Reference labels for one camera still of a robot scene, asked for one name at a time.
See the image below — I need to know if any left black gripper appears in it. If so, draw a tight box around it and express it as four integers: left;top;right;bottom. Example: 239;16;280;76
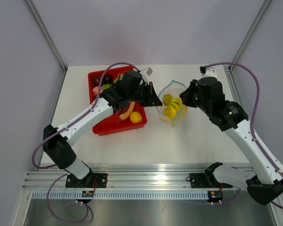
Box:
128;81;162;107

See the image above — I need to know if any yellow banana bunch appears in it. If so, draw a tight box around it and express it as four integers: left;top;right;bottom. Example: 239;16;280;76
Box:
162;94;187;124

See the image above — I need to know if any clear zip top bag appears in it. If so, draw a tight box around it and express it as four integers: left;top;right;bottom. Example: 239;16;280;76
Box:
156;80;188;127

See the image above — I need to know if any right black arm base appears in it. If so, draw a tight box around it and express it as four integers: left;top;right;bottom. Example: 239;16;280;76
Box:
185;162;233;189

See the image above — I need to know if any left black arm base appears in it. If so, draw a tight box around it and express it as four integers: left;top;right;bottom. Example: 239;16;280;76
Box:
65;172;108;188

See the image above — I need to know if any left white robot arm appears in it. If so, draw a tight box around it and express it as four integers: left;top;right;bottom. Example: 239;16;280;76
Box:
42;67;162;187

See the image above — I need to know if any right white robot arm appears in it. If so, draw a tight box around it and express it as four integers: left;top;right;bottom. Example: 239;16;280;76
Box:
179;77;283;205

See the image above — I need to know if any yellow lemon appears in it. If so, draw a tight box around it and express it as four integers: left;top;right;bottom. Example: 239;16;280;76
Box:
130;112;143;124

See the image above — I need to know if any red plastic tray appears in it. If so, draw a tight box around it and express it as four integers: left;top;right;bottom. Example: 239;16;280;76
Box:
88;66;147;136

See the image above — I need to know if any pink dragon fruit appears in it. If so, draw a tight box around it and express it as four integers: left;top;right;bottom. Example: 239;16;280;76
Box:
114;71;127;82

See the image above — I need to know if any green star fruit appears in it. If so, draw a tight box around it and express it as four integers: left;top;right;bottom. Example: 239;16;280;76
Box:
102;83;112;90

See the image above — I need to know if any pink peach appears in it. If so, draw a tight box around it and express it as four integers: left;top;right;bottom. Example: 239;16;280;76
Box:
92;86;104;98

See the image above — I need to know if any dark red apple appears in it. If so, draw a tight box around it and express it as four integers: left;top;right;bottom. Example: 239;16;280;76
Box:
92;74;101;87

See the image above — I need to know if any right small circuit board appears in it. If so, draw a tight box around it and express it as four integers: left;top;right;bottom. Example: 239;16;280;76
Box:
208;191;224;200

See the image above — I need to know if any small circuit board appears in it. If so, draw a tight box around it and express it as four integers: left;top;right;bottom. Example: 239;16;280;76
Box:
82;191;94;198
208;191;224;200

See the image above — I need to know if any left small circuit board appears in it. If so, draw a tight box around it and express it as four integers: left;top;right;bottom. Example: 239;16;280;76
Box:
82;191;94;198

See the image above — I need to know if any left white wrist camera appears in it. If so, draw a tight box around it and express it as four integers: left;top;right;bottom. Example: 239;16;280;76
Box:
140;67;153;84

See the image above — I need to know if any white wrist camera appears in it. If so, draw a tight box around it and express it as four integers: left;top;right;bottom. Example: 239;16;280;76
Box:
200;66;217;79
140;67;153;84

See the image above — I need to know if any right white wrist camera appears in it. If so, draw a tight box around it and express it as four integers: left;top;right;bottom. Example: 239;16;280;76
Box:
200;66;217;79

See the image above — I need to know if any aluminium rail front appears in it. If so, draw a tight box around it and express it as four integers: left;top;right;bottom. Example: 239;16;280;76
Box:
21;163;279;191

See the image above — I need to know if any right aluminium frame post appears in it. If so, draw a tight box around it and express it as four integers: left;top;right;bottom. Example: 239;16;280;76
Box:
232;0;273;63

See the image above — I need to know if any aluminium frame post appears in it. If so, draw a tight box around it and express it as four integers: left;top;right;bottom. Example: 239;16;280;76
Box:
24;0;67;74
232;0;273;63

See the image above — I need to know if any white slotted cable duct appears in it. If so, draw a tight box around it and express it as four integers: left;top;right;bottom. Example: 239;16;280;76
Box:
32;190;220;202

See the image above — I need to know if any left aluminium frame post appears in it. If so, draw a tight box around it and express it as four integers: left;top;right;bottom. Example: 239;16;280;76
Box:
24;0;67;74

